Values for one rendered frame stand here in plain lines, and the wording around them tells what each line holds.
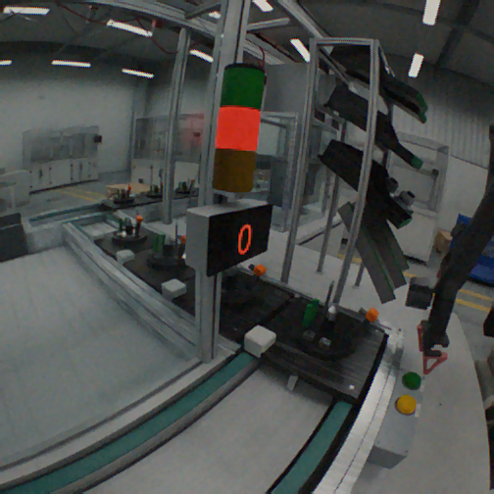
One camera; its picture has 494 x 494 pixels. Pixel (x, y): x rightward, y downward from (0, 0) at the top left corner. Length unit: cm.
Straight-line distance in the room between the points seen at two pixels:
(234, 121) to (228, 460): 45
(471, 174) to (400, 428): 930
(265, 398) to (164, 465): 22
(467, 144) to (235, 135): 943
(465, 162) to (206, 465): 947
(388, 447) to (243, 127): 48
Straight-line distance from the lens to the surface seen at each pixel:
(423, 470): 60
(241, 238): 32
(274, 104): 179
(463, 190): 946
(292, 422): 47
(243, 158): 30
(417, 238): 460
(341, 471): 41
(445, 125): 942
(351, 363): 53
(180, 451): 43
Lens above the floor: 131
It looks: 21 degrees down
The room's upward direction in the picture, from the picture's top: 6 degrees clockwise
